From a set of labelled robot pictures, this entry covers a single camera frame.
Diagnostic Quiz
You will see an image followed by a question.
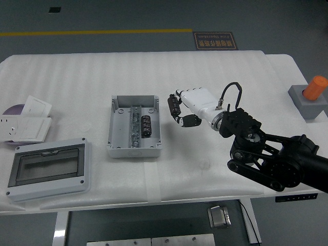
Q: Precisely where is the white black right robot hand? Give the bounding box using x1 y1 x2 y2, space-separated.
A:
167 87 224 129

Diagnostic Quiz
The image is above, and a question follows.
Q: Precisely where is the grey plastic junction box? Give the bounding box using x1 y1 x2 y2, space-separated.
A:
106 94 162 159

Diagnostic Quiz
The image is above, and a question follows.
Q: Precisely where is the black orange floor sign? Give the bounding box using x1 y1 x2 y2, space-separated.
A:
193 32 239 51

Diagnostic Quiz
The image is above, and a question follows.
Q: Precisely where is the grey block holder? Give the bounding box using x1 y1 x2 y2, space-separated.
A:
287 84 328 122

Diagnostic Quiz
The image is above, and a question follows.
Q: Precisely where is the orange cylinder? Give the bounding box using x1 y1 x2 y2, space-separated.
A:
303 75 328 101

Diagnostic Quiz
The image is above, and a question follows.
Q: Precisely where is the white foam sheet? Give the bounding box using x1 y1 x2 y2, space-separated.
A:
0 50 308 213

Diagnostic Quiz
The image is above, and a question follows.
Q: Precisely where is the white table leg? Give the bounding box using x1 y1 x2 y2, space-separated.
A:
240 198 262 244
52 211 70 246

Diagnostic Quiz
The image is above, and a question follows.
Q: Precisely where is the black table control panel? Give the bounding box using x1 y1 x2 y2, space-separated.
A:
275 194 318 203

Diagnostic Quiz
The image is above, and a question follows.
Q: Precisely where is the grey metal plate with screws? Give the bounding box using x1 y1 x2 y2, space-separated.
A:
86 238 152 246
151 233 215 246

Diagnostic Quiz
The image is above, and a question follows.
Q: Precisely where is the grey cover with transparent window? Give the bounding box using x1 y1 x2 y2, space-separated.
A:
5 137 92 203

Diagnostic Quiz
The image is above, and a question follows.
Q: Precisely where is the purple disc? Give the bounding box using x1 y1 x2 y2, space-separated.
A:
2 104 26 116

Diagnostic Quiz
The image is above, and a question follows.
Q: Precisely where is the metal DIN rail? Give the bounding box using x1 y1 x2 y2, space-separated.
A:
129 105 142 149

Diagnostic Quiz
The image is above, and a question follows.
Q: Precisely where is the thin black cable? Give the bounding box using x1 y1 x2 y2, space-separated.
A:
239 201 259 244

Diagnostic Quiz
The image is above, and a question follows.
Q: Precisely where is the white wall switch plate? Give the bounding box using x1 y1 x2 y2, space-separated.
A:
20 95 52 117
19 116 53 143

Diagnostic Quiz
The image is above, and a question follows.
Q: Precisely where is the white wall socket plate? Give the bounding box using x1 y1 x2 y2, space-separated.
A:
0 115 25 142

